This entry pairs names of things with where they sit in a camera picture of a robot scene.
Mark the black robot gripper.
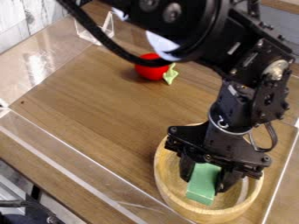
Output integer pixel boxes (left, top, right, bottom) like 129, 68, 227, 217
164, 122, 271, 193

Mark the green rectangular block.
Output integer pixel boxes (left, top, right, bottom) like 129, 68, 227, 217
185, 163, 220, 206

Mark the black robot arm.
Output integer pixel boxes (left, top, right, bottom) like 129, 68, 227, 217
100, 0, 293, 193

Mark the brown wooden bowl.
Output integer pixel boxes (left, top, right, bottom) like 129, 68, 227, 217
153, 137, 264, 224

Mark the black table clamp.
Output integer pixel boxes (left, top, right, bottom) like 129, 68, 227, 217
24, 185, 65, 224

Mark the black cable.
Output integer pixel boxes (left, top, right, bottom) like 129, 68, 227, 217
53, 0, 173, 68

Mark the clear acrylic corner bracket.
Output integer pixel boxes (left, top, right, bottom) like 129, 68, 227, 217
72, 10, 116, 46

